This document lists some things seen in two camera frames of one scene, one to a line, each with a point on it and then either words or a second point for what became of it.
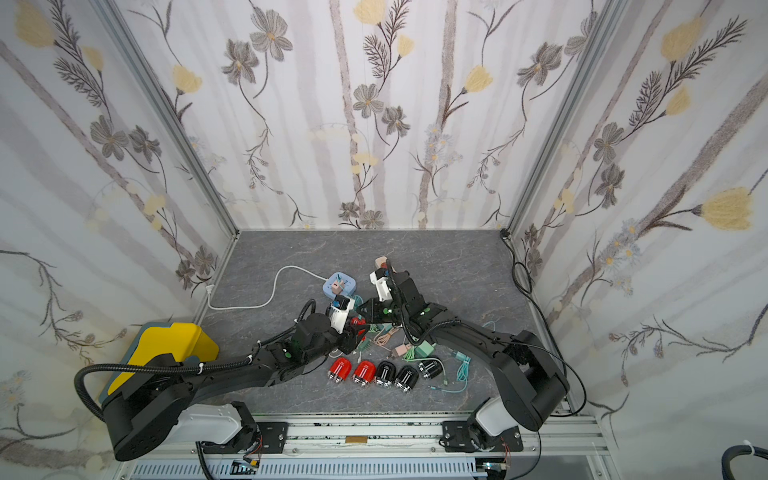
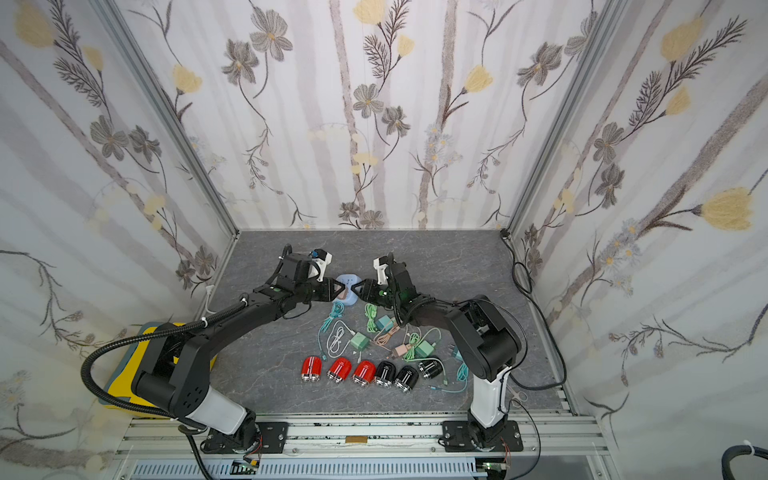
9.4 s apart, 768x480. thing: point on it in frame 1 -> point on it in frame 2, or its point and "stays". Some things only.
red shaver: [340, 369] stays
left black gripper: [352, 341] -> [329, 289]
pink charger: [402, 349] stays
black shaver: [407, 378] stays
